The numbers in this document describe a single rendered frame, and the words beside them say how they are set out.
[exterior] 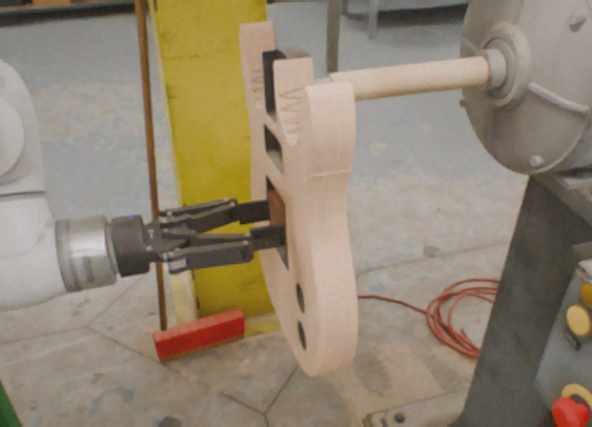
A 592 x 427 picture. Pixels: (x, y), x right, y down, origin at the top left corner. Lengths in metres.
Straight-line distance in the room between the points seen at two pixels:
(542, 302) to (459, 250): 1.46
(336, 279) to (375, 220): 1.93
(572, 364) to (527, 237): 0.35
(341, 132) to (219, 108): 1.04
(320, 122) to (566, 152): 0.27
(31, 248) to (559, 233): 0.72
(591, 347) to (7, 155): 0.63
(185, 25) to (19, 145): 0.86
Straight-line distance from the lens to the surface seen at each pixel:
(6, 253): 0.70
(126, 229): 0.70
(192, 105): 1.55
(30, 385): 2.06
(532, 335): 1.05
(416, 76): 0.64
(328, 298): 0.62
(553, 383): 0.73
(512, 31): 0.69
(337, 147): 0.55
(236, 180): 1.69
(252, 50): 0.80
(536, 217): 0.97
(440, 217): 2.61
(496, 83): 0.69
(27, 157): 0.70
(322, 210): 0.59
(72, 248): 0.70
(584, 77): 0.63
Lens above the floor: 1.50
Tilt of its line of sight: 36 degrees down
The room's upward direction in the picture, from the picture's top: straight up
